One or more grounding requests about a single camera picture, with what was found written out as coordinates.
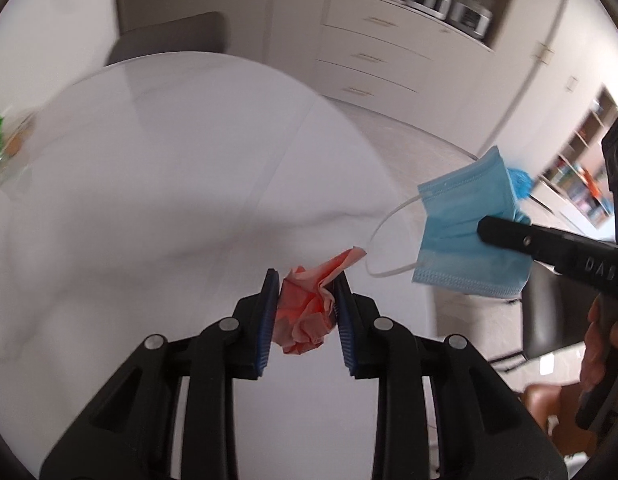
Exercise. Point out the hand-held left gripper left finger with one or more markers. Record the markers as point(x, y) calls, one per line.
point(269, 325)

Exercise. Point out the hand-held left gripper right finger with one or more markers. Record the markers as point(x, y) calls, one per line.
point(346, 332)

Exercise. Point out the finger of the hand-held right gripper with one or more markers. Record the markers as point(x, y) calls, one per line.
point(514, 237)

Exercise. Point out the pink paper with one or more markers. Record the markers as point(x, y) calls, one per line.
point(306, 310)

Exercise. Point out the blue face mask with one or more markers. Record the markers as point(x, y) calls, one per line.
point(464, 220)

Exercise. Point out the person's right hand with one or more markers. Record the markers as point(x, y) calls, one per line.
point(591, 350)

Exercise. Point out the blue plastic bag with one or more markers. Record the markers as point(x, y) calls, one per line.
point(520, 182)

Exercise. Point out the grey chair with thin legs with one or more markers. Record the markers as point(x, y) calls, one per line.
point(549, 320)

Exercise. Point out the open bookshelf with books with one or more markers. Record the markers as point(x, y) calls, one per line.
point(574, 175)

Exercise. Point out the brown leather seat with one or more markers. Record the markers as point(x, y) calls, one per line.
point(544, 402)

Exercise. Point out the silver toaster oven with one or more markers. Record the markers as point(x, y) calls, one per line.
point(471, 16)

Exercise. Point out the white built-in cabinet with drawers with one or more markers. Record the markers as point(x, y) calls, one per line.
point(379, 55)

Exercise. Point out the clear plastic bag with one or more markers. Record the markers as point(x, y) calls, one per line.
point(16, 157)

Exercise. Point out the grey dining chair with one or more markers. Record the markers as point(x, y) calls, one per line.
point(174, 35)

